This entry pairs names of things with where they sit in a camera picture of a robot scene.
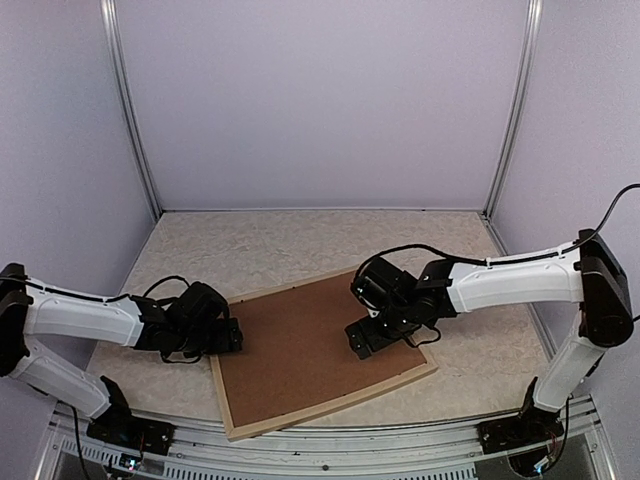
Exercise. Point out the aluminium enclosure post right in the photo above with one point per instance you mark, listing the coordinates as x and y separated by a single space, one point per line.
517 107

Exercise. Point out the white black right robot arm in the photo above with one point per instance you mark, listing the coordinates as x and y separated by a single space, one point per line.
583 274

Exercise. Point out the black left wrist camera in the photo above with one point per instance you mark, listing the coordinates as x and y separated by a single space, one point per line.
198 304

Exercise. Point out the brown hardboard backing panel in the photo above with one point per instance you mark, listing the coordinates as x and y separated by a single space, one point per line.
310 350

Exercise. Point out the aluminium front rail base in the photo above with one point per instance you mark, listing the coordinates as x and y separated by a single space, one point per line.
423 431

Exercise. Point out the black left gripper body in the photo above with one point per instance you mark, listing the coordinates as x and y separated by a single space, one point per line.
201 344

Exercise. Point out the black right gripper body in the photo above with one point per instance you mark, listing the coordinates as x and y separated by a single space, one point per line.
398 325

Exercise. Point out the aluminium enclosure post left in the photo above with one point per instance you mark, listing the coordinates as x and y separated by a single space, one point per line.
109 15

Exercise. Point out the aluminium enclosure post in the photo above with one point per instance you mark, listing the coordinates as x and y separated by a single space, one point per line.
109 15
517 107

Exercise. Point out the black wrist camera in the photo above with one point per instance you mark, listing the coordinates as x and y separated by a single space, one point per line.
380 285
198 304

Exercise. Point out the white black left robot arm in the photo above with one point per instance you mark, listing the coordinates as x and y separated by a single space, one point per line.
33 313

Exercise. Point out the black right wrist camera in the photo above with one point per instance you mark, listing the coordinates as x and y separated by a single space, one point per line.
380 285

